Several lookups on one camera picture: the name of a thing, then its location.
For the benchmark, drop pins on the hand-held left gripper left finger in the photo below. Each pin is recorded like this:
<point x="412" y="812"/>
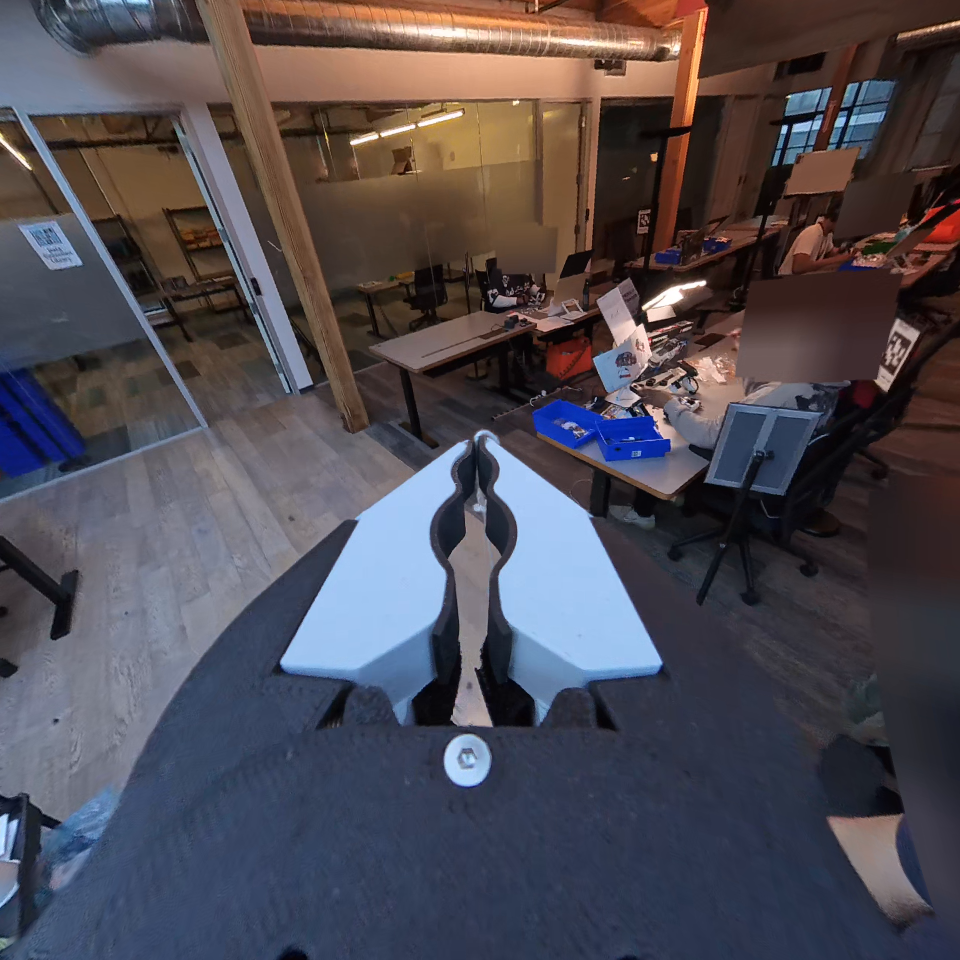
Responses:
<point x="375" y="600"/>

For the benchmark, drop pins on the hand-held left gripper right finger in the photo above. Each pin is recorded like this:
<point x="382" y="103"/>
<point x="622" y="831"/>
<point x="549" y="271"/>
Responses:
<point x="570" y="600"/>

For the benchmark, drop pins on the person's right forearm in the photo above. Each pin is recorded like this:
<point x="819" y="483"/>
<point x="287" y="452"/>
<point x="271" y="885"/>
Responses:
<point x="862" y="862"/>

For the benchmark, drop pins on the blue bin with label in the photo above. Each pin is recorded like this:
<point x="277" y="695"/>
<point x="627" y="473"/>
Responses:
<point x="634" y="450"/>

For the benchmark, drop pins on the white-top desk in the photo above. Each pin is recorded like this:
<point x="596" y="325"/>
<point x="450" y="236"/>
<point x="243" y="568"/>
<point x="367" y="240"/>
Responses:
<point x="675" y="472"/>

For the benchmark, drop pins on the black tripod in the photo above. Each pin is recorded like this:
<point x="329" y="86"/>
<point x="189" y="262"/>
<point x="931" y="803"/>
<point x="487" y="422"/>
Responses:
<point x="761" y="455"/>

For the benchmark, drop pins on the orange bag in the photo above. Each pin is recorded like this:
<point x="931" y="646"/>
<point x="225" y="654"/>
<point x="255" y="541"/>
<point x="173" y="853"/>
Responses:
<point x="568" y="358"/>

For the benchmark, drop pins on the white printed paper stand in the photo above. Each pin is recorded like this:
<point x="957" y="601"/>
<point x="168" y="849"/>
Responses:
<point x="622" y="360"/>

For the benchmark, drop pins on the grey panel board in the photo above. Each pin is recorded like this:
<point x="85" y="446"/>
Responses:
<point x="787" y="450"/>

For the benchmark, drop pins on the wooden-top desk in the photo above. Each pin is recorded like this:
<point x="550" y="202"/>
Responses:
<point x="720" y="244"/>
<point x="450" y="337"/>

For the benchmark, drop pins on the black office chair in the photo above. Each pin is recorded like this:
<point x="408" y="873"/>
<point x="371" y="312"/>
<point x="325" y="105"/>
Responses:
<point x="825" y="487"/>
<point x="427" y="289"/>

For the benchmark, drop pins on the white paper sign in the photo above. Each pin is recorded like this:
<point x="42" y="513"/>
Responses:
<point x="616" y="304"/>

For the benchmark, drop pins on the black table leg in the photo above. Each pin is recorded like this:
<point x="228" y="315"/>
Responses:
<point x="64" y="600"/>

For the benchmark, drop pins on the light panel lamp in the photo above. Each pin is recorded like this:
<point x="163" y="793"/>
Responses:
<point x="675" y="294"/>

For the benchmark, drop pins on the black laptop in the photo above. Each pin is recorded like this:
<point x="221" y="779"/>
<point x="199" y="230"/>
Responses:
<point x="576" y="264"/>

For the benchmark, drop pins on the glass door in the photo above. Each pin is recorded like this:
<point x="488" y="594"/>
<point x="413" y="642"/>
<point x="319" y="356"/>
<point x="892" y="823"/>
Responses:
<point x="112" y="337"/>

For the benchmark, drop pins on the stack of blue bins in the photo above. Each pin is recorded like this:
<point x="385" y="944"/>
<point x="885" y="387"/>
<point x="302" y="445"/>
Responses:
<point x="30" y="427"/>

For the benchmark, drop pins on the storage shelf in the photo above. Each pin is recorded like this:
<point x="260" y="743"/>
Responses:
<point x="199" y="240"/>

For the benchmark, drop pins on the black white tag board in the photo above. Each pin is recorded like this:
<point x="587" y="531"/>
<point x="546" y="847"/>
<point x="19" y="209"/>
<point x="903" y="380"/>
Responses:
<point x="896" y="352"/>

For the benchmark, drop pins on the paper door sign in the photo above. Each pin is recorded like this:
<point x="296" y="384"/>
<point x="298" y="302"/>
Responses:
<point x="51" y="244"/>

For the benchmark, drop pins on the whiteboard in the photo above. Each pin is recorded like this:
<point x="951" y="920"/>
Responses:
<point x="821" y="171"/>

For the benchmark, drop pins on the paned window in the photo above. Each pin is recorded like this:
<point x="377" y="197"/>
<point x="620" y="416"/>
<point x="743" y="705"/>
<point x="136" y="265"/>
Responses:
<point x="862" y="112"/>

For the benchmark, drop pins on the light wooden post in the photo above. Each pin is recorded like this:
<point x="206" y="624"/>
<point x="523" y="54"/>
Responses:
<point x="294" y="247"/>

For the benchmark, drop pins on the orange wooden post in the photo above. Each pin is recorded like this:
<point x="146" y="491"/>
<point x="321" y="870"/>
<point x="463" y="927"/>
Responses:
<point x="686" y="112"/>

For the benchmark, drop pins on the metal air duct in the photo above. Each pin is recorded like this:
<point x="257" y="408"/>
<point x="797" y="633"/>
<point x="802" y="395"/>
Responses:
<point x="375" y="22"/>

